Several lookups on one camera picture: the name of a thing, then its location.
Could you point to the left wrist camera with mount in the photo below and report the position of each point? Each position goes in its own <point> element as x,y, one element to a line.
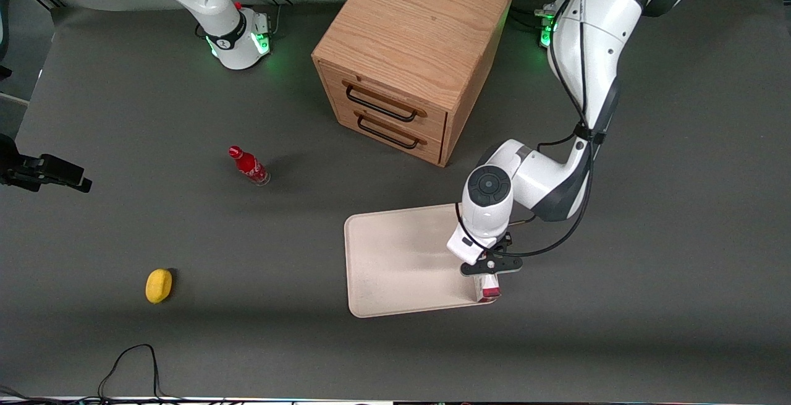
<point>494,264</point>

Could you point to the yellow lemon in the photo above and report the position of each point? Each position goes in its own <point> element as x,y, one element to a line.
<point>158,285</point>

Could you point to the wooden drawer cabinet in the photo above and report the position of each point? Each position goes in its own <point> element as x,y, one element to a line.
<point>414,21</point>

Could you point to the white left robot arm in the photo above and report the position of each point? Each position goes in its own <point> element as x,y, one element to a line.
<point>593,40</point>

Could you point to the red soda bottle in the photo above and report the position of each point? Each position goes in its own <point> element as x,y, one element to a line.
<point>249,165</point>

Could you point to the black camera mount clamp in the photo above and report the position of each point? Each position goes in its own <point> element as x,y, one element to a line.
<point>55,170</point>

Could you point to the beige rectangular tray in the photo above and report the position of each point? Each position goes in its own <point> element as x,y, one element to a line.
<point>395,263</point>

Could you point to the wooden drawer front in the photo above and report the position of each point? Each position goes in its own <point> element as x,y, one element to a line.
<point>432,117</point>
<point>432,150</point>

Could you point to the red cookie box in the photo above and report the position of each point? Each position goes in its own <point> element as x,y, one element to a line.
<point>488,286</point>

